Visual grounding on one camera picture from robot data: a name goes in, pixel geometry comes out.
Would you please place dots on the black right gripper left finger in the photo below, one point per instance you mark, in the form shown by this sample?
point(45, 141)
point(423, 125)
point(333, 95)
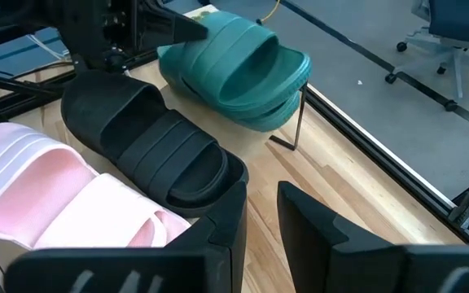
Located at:
point(177, 264)

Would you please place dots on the black rubber slide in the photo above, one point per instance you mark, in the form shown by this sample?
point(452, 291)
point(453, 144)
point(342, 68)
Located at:
point(157, 150)

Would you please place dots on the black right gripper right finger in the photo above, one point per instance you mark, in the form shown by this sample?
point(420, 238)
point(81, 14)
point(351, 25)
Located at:
point(340, 264)

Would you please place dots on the blue office chair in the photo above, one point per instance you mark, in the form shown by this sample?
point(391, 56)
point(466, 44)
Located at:
point(454, 24)

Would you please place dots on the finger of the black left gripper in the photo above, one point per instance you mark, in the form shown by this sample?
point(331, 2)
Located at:
point(185, 32)

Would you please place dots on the teal rubber slide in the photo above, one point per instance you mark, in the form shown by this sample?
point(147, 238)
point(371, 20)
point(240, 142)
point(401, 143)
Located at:
point(234, 61)

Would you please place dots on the pink rubber slide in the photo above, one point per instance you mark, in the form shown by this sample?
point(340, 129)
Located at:
point(55, 195)

